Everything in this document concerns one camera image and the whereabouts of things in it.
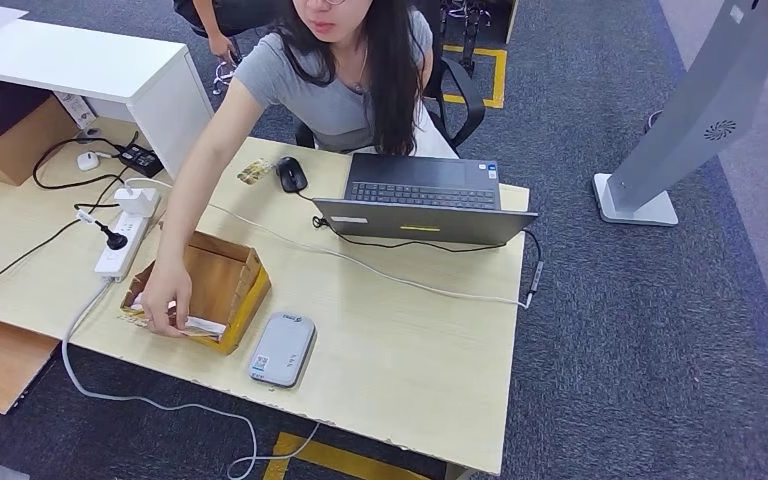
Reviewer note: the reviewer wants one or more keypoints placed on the large brown cardboard box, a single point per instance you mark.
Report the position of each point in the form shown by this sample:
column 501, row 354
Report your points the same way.
column 16, row 154

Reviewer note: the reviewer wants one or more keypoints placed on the grey card reader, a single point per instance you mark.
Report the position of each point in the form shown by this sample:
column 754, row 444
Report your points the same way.
column 282, row 350

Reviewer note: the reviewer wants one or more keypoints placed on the black power plug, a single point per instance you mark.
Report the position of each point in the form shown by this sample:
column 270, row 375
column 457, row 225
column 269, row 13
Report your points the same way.
column 116, row 240

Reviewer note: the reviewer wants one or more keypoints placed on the white power strip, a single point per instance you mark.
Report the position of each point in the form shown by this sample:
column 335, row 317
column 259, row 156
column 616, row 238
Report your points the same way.
column 122, row 257

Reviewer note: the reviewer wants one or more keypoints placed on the person's right forearm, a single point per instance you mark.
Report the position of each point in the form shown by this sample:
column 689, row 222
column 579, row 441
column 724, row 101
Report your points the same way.
column 186, row 205

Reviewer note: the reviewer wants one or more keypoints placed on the black computer mouse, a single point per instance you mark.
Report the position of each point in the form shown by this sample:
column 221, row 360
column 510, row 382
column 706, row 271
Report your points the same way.
column 291, row 175

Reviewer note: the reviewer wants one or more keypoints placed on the person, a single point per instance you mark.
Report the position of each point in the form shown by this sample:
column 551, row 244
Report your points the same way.
column 331, row 99
column 251, row 13

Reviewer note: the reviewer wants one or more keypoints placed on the white plug-in charger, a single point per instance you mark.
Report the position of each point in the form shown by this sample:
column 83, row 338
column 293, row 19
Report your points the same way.
column 137, row 201

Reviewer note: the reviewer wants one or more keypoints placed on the person's right hand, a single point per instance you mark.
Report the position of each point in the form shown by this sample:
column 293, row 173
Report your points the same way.
column 166, row 298

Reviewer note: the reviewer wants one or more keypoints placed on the white yellow key card stack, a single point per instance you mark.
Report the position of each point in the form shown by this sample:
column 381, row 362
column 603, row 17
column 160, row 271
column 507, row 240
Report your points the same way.
column 206, row 326

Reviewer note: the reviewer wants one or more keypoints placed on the black office chair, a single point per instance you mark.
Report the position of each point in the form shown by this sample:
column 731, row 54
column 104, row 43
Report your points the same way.
column 467, row 99

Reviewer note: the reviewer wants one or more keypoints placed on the open yellow cardboard box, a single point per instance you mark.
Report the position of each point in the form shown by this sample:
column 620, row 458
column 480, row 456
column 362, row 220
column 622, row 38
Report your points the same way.
column 228, row 285

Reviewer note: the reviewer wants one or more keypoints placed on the white printed packet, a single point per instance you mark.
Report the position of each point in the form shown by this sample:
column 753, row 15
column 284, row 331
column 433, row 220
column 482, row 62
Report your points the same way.
column 78, row 110

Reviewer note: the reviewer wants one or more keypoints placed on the brown wooden board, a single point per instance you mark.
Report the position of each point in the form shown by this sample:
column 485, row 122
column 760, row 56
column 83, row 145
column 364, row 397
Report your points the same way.
column 0, row 361

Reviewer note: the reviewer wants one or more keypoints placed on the person's hand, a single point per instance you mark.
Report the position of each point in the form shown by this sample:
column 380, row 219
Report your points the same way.
column 222, row 48

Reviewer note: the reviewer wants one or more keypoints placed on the patterned ID card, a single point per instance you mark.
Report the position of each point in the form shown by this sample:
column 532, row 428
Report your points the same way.
column 256, row 171

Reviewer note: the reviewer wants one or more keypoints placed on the grey laptop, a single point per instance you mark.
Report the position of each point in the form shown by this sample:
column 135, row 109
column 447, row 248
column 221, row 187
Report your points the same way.
column 424, row 224

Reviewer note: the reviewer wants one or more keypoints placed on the small white device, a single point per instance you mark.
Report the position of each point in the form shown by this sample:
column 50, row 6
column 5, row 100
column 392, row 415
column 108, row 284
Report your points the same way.
column 88, row 161

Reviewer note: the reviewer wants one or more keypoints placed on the white cabinet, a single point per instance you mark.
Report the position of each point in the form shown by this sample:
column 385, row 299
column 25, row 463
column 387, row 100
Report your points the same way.
column 92, row 66

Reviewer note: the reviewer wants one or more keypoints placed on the silver kiosk stand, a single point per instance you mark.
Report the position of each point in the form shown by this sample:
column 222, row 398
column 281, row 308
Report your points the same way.
column 689, row 112

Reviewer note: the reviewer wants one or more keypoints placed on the chrome stool base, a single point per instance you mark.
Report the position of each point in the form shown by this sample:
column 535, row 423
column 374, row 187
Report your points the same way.
column 222, row 74

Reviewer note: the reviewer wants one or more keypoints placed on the black equipment stand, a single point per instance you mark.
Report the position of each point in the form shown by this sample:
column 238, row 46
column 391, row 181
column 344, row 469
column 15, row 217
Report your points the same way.
column 469, row 40

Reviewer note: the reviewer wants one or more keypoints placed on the black power adapter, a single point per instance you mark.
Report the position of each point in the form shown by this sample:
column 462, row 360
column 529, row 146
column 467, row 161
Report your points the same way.
column 142, row 161

